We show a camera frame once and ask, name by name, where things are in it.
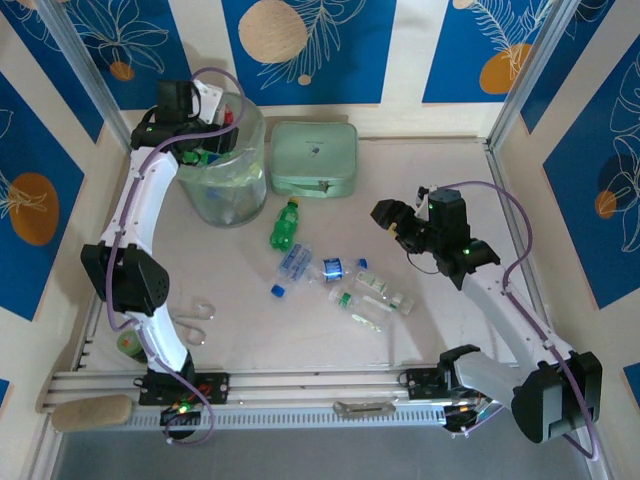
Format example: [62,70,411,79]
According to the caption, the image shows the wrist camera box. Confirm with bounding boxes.
[192,79,227,126]
[414,184,435,219]

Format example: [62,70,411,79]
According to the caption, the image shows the grey slotted cable duct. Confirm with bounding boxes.
[119,403,451,430]

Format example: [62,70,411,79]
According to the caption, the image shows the aluminium frame post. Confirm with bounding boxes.
[37,0,141,156]
[487,0,576,151]

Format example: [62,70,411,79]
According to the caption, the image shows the small metal bracket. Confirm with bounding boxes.
[332,399,399,416]

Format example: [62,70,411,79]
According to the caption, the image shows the aluminium side rail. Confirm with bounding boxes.
[485,142,564,364]
[72,149,144,374]

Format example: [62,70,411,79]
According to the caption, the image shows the metal scissors clear handles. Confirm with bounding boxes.
[172,299,217,346]

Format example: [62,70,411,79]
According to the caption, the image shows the clear plastic bin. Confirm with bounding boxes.
[149,92,268,229]

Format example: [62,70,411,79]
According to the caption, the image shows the green bin liner bag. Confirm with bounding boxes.
[149,92,268,186]

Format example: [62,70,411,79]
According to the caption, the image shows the clear bottle green neck label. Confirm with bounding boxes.
[327,287,385,332]

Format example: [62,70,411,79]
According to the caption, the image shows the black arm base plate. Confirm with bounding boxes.
[398,368,496,401]
[138,372,232,406]

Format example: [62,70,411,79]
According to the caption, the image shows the long aluminium base rail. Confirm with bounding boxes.
[37,367,594,414]

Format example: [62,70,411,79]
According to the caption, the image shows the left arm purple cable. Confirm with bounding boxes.
[105,67,247,446]

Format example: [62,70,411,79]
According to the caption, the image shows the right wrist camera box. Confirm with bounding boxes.
[414,184,435,219]

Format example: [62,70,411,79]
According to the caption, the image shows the blue label bottle blue cap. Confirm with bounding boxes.
[305,255,370,287]

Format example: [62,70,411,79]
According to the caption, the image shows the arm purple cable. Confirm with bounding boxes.
[105,67,247,446]
[447,180,601,461]

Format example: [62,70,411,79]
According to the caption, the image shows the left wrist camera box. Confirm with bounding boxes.
[192,79,227,126]

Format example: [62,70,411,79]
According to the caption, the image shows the grey metal sheet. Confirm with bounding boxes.
[49,427,614,480]

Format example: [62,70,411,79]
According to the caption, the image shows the crushed blue label bottle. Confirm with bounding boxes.
[276,243,314,284]

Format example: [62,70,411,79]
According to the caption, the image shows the small clear bottle white label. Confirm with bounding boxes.
[355,269,390,296]

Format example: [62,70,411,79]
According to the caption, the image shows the beige foam pad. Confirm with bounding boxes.
[52,394,134,432]

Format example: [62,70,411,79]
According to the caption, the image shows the mint green zip pouch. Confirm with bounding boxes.
[269,121,359,197]

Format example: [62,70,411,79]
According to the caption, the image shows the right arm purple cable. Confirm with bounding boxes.
[447,180,601,461]

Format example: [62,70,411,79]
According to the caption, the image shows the black connector board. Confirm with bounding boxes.
[443,403,496,432]
[159,403,204,426]

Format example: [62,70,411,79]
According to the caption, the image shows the clear bottle white green label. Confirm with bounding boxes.
[359,292,415,316]

